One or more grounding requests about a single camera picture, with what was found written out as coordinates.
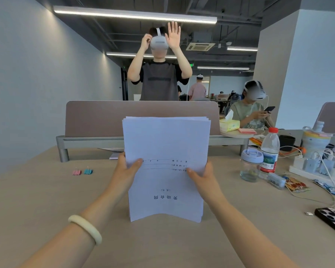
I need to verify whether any blue white snack packet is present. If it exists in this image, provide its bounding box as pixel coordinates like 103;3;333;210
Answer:
313;179;335;197

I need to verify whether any person's right hand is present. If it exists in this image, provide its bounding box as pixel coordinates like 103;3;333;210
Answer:
187;161;220;205

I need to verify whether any long ceiling light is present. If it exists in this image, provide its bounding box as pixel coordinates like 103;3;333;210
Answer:
53;5;218;25
106;52;178;59
197;66;250;71
227;46;258;52

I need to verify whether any small blue white packet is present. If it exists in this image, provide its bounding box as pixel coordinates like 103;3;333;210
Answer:
267;173;286;190

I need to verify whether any orange striped packet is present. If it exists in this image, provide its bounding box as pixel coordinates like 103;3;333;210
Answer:
249;137;264;149

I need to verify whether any person's left forearm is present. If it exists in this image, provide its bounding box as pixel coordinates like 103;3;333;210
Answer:
19;185;123;268

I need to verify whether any glass jar with blue lid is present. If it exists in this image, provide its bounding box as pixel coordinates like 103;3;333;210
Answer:
240;148;264;183

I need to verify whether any yellow tissue box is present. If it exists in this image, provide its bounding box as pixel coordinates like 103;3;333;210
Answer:
219;109;241;133

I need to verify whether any plastic water bottle red cap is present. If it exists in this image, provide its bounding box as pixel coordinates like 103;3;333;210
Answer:
259;127;281;180

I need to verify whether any smartphone with patterned case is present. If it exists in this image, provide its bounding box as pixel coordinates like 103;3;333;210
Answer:
314;207;335;238

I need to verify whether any ceiling air conditioner vent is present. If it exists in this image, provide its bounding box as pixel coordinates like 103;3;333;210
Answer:
186;42;216;52

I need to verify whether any person's left hand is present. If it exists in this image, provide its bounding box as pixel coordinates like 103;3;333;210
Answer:
107;152;143;199

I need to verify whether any pale green bangle bracelet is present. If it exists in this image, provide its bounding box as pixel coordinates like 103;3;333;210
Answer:
68;215;103;246

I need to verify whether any colourful snack packet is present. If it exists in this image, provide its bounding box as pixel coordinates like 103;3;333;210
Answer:
284;176;311;193

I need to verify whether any black bowl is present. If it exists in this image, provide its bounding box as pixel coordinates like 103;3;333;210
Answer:
279;135;296;151

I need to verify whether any grey monitor riser shelf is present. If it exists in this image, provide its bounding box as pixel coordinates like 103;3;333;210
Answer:
56;135;249;163

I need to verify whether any stack of white printed papers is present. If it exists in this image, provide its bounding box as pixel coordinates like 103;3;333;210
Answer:
122;117;211;223

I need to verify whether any white power strip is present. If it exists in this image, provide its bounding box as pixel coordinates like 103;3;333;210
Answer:
289;163;335;193

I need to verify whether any white headset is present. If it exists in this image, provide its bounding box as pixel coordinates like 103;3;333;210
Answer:
244;80;267;100
150;27;169;51

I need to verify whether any person's right forearm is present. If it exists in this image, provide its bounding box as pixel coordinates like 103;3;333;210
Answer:
203;195;298;268

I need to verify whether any pale blue lidded tumbler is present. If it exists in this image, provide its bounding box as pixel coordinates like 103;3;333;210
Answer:
301;121;333;165

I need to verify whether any white charging cable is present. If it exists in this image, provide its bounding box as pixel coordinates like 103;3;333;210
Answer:
279;146;335;214

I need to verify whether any white charger plug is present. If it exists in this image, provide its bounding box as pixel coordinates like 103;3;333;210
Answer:
303;152;319;173

